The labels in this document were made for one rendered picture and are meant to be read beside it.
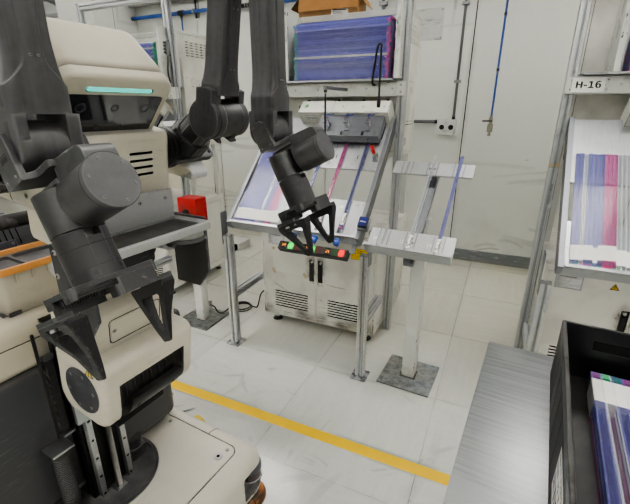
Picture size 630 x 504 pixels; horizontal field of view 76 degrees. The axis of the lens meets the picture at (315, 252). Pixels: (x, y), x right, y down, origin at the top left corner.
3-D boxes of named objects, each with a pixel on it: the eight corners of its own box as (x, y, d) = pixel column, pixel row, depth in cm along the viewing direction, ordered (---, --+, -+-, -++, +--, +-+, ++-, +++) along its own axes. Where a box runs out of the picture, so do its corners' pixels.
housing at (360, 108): (391, 133, 207) (388, 112, 195) (306, 131, 226) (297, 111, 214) (395, 121, 210) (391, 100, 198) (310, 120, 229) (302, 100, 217)
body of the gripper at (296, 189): (330, 201, 83) (316, 167, 82) (305, 212, 75) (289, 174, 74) (306, 211, 87) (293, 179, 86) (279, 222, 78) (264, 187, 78)
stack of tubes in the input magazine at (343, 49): (388, 78, 192) (391, 13, 183) (293, 80, 212) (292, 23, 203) (394, 79, 203) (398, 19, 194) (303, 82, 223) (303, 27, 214)
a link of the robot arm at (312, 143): (275, 124, 84) (248, 126, 76) (319, 97, 77) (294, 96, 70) (297, 178, 85) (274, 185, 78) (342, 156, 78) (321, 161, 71)
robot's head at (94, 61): (-11, 86, 66) (3, 0, 57) (107, 90, 83) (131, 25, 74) (39, 150, 64) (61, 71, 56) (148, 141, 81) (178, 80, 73)
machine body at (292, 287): (372, 345, 225) (378, 240, 204) (265, 320, 253) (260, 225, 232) (399, 298, 281) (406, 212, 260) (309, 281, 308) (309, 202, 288)
